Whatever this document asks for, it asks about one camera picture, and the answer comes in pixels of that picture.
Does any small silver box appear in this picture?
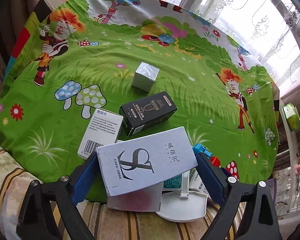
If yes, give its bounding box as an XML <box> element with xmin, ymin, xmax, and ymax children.
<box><xmin>131</xmin><ymin>61</ymin><xmax>160</xmax><ymax>93</ymax></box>

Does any black box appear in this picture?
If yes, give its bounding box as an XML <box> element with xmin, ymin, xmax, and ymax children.
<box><xmin>119</xmin><ymin>91</ymin><xmax>178</xmax><ymax>137</ymax></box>

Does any white box with letter logo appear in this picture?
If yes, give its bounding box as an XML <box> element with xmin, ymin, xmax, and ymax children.
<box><xmin>96</xmin><ymin>126</ymin><xmax>199</xmax><ymax>197</ymax></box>

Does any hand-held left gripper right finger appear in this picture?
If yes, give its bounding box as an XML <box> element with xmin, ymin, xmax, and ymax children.
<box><xmin>195</xmin><ymin>152</ymin><xmax>283</xmax><ymax>240</ymax></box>

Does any green cartoon printed sheet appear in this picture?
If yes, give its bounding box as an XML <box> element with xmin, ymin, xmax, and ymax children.
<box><xmin>0</xmin><ymin>0</ymin><xmax>280</xmax><ymax>203</ymax></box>

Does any white medicine box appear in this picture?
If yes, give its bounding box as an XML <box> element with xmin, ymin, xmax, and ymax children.
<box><xmin>189</xmin><ymin>168</ymin><xmax>209</xmax><ymax>196</ymax></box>
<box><xmin>77</xmin><ymin>108</ymin><xmax>124</xmax><ymax>160</ymax></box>

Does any red plastic toy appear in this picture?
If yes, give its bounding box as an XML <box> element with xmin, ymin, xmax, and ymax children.
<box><xmin>209</xmin><ymin>156</ymin><xmax>221</xmax><ymax>168</ymax></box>

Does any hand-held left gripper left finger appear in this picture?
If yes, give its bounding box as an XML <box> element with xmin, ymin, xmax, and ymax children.
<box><xmin>16</xmin><ymin>153</ymin><xmax>106</xmax><ymax>240</ymax></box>

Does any blue plastic toy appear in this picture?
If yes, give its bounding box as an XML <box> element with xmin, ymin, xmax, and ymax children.
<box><xmin>192</xmin><ymin>143</ymin><xmax>213</xmax><ymax>159</ymax></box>

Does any striped terry towel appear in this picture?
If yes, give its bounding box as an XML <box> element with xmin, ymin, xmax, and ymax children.
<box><xmin>0</xmin><ymin>145</ymin><xmax>248</xmax><ymax>240</ymax></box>

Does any green tissue pack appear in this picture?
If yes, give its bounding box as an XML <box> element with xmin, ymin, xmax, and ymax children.
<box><xmin>282</xmin><ymin>103</ymin><xmax>300</xmax><ymax>132</ymax></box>

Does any white lace curtain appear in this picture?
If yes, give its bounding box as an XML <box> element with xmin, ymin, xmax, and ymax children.
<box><xmin>44</xmin><ymin>0</ymin><xmax>300</xmax><ymax>98</ymax></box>

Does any teal box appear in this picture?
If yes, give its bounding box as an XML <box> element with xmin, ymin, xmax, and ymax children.
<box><xmin>162</xmin><ymin>172</ymin><xmax>191</xmax><ymax>191</ymax></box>

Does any white curved shelf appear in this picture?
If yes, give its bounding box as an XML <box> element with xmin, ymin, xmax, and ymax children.
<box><xmin>277</xmin><ymin>97</ymin><xmax>300</xmax><ymax>170</ymax></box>

